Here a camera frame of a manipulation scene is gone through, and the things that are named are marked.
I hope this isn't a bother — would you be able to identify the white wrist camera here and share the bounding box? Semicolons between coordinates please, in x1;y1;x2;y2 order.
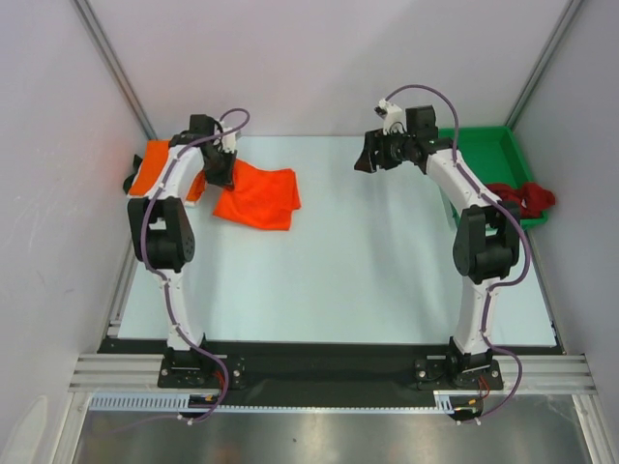
221;127;240;153
374;100;405;135

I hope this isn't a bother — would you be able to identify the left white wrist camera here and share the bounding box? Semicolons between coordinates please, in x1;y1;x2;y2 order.
221;127;240;153

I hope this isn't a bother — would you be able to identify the dark red t shirt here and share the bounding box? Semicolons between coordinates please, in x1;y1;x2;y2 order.
487;182;556;219

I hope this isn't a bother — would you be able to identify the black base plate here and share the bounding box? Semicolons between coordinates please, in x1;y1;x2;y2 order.
98;337;562;413

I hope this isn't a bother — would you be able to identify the light blue cable duct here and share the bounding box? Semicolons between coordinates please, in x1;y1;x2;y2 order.
90;392;480;417

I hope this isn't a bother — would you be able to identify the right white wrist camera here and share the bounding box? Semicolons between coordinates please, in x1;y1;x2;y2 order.
374;100;405;135

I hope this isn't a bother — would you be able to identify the folded orange t shirt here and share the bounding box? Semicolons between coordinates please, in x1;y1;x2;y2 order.
127;140;206;207

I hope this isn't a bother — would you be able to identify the green plastic bin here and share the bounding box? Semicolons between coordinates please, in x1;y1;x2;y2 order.
457;127;548;229

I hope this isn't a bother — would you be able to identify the orange t shirt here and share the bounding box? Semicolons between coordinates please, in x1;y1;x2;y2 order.
213;160;301;231
127;140;206;207

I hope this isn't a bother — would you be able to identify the left aluminium corner post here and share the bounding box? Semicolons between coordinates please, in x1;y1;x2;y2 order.
70;0;158;140

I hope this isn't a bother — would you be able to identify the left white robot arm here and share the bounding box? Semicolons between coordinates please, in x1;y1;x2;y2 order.
123;114;237;351

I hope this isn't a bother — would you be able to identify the aluminium front rail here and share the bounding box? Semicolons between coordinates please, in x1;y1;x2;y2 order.
69;354;597;395

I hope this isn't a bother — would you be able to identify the folded black t shirt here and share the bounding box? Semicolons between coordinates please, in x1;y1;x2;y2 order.
122;155;143;194

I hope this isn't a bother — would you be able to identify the aluminium corner post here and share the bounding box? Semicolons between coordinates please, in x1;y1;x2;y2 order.
70;0;158;140
505;0;586;131

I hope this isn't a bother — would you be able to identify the right aluminium corner post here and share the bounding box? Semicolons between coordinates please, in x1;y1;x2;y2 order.
505;0;586;131

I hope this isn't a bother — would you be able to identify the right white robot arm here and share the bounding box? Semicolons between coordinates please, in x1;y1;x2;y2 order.
354;100;523;388

